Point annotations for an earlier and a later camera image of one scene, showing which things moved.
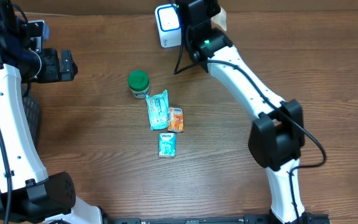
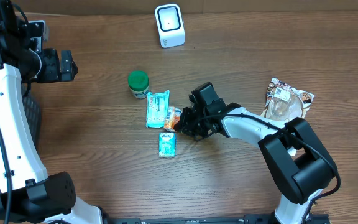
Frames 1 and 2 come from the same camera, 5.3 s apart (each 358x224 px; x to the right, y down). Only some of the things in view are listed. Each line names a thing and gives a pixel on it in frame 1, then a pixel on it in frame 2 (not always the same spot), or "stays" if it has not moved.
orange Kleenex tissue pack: x=175 y=120 stays
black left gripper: x=56 y=73 stays
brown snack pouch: x=219 y=20 to x=284 y=102
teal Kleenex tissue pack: x=167 y=144 stays
